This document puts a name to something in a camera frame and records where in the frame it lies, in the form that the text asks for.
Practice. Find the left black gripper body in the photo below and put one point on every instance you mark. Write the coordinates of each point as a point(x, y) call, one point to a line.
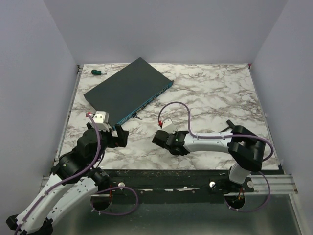
point(109, 138)

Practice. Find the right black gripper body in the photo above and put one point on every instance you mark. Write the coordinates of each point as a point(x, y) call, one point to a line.
point(169, 149)

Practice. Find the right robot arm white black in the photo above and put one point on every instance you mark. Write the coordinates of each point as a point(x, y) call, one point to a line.
point(246, 148)

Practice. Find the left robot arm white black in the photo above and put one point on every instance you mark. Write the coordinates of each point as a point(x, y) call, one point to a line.
point(72, 179)

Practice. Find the black rectangular bar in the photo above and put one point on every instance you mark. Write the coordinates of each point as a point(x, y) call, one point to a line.
point(230, 126)

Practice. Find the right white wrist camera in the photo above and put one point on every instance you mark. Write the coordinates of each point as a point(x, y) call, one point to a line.
point(168, 126)

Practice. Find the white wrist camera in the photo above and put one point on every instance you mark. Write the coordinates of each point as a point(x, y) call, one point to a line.
point(101, 120)
point(168, 126)

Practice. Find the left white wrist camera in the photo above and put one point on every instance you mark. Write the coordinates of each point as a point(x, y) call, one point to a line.
point(101, 120)

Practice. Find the dark network switch blue front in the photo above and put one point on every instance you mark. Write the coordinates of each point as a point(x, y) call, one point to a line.
point(128, 91)

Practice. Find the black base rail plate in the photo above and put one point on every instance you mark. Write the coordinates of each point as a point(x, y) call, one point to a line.
point(179, 187)

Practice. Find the green handled screwdriver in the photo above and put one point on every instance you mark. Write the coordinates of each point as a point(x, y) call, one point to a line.
point(97, 72)

